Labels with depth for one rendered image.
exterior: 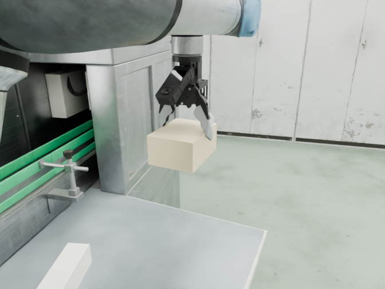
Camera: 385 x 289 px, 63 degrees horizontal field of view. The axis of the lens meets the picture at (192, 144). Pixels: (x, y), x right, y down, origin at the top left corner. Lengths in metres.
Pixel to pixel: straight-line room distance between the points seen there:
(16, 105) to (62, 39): 1.05
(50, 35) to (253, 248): 0.85
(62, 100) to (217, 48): 2.64
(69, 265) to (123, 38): 0.70
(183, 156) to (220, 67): 3.11
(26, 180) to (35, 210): 0.10
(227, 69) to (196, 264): 3.07
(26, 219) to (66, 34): 0.87
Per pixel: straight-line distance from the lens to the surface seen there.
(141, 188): 1.39
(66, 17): 0.26
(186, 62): 0.74
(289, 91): 3.79
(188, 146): 0.71
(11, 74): 0.33
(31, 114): 1.36
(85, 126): 1.43
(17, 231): 1.07
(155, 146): 0.75
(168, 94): 0.70
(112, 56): 1.09
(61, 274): 0.88
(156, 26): 0.30
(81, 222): 1.15
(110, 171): 1.24
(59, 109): 1.41
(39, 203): 1.11
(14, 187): 1.05
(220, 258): 0.95
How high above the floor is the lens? 1.38
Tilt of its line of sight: 22 degrees down
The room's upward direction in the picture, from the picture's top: straight up
